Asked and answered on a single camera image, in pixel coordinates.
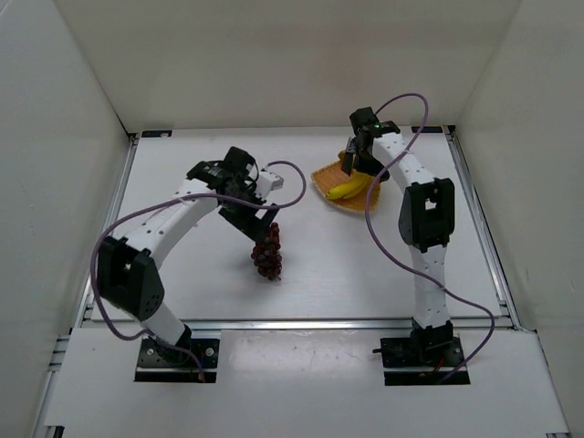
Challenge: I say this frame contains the yellow fake banana bunch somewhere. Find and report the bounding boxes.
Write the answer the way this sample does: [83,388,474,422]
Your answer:
[325,151,372,201]

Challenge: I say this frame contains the right aluminium side rail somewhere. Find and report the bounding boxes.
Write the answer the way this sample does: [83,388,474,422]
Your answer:
[443,125,525,331]

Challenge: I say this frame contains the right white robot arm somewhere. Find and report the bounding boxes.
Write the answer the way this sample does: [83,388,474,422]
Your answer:
[341,107,455,368]

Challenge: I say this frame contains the woven triangular fruit basket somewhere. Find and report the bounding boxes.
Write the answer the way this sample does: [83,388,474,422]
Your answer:
[311,159,381,214]

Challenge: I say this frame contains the aluminium side rail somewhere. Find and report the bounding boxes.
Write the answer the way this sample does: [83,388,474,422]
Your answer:
[31,132,139,438]
[443,125,525,331]

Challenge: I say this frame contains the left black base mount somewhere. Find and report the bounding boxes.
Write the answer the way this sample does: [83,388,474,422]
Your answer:
[134,337,220,384]

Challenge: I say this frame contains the front aluminium rail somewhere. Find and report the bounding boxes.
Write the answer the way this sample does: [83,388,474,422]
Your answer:
[81,317,513,333]

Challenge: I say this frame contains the dark red fake grapes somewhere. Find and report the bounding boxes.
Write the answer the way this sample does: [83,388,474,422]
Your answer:
[251,223,282,281]

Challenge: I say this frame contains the black corner label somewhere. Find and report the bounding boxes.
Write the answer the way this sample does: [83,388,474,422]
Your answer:
[411,126,443,134]
[141,130,172,138]

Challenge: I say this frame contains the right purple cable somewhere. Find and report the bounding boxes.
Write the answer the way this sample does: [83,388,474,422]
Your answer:
[364,93,496,384]

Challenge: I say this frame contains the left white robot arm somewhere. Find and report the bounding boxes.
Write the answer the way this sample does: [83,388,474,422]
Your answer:
[94,147,284,362]

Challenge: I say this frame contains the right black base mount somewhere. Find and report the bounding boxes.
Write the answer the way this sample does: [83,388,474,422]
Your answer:
[372,337,471,387]

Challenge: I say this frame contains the left aluminium side rail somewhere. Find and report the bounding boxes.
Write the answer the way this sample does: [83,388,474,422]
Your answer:
[31,132,139,438]

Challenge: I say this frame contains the left black corner label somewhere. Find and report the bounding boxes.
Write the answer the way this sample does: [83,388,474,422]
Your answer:
[141,130,172,138]

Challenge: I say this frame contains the purple cable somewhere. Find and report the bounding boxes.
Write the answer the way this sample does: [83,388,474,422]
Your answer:
[91,160,307,382]
[364,93,496,384]

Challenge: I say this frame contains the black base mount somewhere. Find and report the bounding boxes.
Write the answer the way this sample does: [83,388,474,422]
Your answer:
[134,337,220,384]
[372,337,471,387]

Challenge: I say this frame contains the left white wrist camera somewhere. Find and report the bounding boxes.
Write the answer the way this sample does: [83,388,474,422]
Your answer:
[255,169,284,199]

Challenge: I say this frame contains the right black corner label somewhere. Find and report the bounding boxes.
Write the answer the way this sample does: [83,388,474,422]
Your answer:
[411,126,443,134]

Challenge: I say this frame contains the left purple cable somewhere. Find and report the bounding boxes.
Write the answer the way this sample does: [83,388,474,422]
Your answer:
[91,160,307,382]

